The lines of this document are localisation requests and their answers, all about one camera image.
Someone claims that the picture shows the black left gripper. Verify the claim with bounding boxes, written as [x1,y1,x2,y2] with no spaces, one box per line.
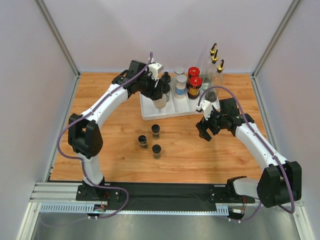
[137,71,164,101]

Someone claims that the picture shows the black-knob lid glass jar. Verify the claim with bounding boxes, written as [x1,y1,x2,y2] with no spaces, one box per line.
[160,71,171,84]

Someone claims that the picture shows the oil bottle with dark sauce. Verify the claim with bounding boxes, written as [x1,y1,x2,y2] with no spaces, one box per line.
[203,59,225,103]

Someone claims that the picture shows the black-lid jar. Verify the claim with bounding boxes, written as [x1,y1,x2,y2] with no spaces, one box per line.
[153,83,171,110]

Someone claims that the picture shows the white-contents jar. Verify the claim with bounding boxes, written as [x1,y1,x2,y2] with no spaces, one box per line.
[173,66,185,78]

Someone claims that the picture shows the tall jar white beads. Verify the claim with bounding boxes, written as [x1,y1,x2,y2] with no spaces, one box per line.
[174,74,188,99]

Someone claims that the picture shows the clear oil bottle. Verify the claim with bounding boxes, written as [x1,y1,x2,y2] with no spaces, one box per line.
[201,49,219,91]

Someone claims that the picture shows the red-lid sauce jar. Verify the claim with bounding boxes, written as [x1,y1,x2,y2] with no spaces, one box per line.
[187,66,200,80]
[187,76,203,100]

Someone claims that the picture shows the tall bottle dark contents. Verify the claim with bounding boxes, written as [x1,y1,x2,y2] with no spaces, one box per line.
[199,43,219,90]

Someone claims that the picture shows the small black-cap spice bottle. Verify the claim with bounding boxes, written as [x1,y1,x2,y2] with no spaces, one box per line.
[138,135,148,150]

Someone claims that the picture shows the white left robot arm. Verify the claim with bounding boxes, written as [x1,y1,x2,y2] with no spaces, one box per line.
[68,60,164,201]

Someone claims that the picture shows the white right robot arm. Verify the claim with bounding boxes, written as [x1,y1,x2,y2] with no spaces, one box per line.
[196,98,302,208]

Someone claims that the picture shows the white divided tray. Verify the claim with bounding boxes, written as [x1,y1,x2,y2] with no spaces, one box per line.
[139,73,221,121]

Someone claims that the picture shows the black base cloth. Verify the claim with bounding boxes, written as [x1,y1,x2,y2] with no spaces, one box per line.
[107,182,217,212]

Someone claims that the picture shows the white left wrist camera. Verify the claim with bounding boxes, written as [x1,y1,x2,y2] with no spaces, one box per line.
[148,62,164,80]

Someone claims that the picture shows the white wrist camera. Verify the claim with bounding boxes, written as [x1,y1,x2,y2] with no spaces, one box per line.
[195,100,214,121]
[148,62,164,80]

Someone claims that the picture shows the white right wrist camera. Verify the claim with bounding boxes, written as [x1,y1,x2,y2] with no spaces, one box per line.
[195,100,214,121]

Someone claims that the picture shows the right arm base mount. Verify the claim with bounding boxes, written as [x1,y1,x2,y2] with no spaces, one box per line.
[209,184,256,204]

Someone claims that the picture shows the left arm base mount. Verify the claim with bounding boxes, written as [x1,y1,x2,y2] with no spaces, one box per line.
[75,178,127,218]

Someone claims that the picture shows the aluminium frame rail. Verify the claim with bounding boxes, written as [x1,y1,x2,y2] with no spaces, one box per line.
[29,181,305,216]

